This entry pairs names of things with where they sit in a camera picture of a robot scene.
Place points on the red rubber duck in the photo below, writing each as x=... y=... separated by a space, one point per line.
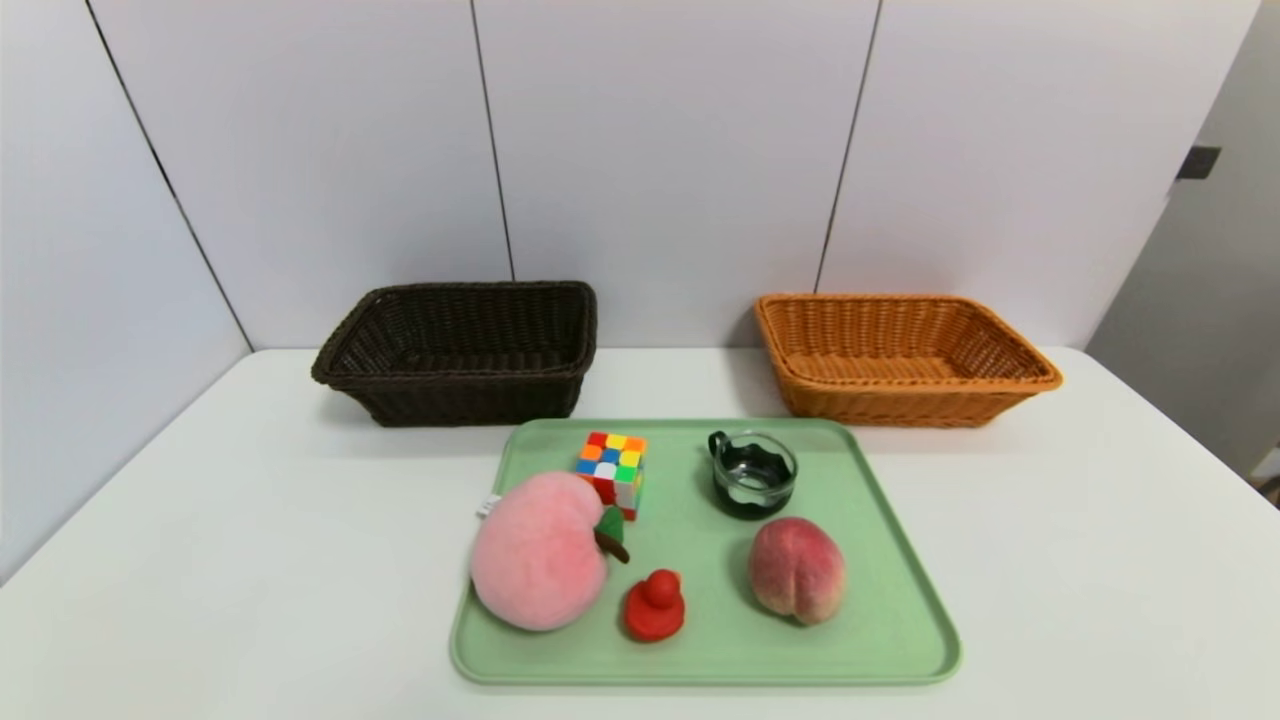
x=655 y=610

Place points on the dark wall fixture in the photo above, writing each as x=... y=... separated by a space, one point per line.
x=1198 y=162

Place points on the multicoloured puzzle cube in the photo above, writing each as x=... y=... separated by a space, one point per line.
x=612 y=465

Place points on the light green plastic tray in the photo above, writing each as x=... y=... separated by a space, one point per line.
x=700 y=600

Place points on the realistic pink peach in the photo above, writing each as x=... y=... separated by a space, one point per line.
x=795 y=570

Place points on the orange wicker basket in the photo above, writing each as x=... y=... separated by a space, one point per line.
x=900 y=400

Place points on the dark brown wicker basket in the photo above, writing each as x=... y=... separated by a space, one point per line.
x=450 y=395

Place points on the pink plush peach toy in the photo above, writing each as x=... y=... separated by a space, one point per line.
x=535 y=555

